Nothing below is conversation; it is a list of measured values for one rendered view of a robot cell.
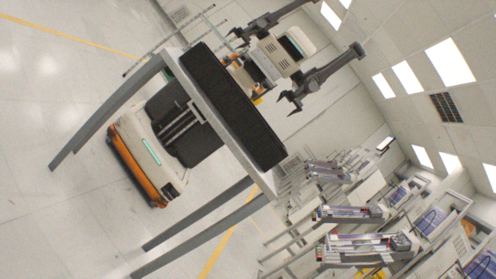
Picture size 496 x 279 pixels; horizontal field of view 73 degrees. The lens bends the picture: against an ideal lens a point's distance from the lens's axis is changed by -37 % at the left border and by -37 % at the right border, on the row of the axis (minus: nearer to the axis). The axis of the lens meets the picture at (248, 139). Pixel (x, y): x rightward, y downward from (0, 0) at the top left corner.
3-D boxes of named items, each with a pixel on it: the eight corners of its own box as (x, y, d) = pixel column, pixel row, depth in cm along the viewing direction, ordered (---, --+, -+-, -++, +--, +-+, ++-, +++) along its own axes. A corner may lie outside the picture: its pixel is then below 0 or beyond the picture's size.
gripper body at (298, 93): (301, 107, 259) (310, 99, 261) (289, 91, 257) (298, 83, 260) (295, 109, 265) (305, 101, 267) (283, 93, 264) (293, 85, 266)
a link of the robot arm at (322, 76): (365, 55, 267) (354, 40, 265) (367, 55, 261) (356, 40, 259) (314, 93, 271) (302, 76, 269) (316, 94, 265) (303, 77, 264)
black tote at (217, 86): (263, 163, 218) (285, 146, 217) (264, 172, 201) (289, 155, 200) (183, 56, 210) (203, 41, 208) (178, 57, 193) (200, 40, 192)
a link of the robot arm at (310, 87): (319, 88, 270) (309, 75, 269) (328, 84, 259) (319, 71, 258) (305, 100, 266) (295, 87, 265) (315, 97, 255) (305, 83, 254)
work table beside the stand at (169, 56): (73, 147, 227) (179, 46, 219) (147, 250, 238) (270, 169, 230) (47, 165, 183) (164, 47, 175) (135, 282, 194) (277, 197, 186)
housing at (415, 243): (407, 259, 290) (412, 242, 289) (396, 244, 339) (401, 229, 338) (416, 258, 289) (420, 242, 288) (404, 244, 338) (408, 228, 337)
